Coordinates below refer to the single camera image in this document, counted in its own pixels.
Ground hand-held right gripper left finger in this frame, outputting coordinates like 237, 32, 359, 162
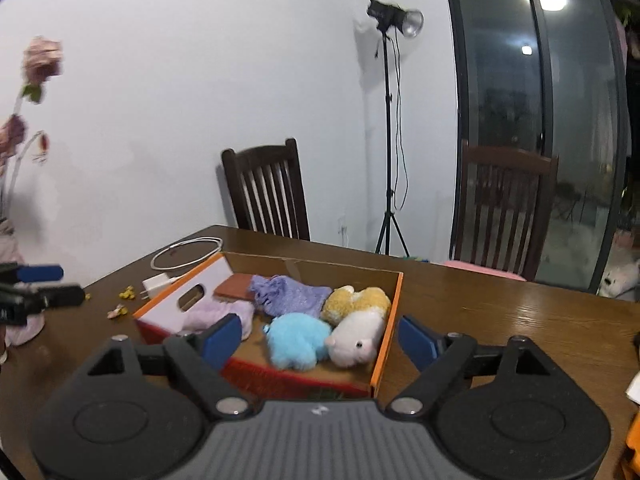
82, 312, 254, 419

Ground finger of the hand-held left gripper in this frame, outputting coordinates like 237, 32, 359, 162
0, 284, 86, 313
14, 264, 65, 284

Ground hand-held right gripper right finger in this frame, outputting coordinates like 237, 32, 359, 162
384, 314, 567, 417

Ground brown layered sponge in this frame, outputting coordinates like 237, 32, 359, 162
214, 273, 257, 302

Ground white plush toy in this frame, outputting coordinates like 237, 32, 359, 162
324, 309, 387, 369

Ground red cardboard box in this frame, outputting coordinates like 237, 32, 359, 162
132, 251, 405, 401

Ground yellow plush toy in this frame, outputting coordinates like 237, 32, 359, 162
320, 285, 392, 327

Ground blue plush toy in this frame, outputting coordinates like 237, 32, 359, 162
262, 312, 333, 372

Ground purple towel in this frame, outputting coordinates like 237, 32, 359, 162
248, 274, 333, 319

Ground dried petal scraps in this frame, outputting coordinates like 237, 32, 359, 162
83, 285, 137, 320

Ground white charger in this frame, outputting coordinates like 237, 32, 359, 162
142, 274, 187, 302

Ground pink seat cushion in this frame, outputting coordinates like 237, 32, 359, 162
443, 259, 528, 282

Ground dark wooden chair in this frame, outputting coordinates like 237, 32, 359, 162
221, 137, 312, 242
448, 140, 560, 281

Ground white stuffed animal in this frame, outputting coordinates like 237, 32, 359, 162
598, 259, 640, 303

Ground dried rose bouquet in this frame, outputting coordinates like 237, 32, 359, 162
0, 36, 65, 223

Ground studio light on stand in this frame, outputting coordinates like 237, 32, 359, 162
366, 0, 425, 258

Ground orange object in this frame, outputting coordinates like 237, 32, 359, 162
624, 412, 640, 466

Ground sliding glass door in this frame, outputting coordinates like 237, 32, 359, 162
442, 0, 636, 295

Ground white cable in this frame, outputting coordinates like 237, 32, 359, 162
150, 238, 224, 273

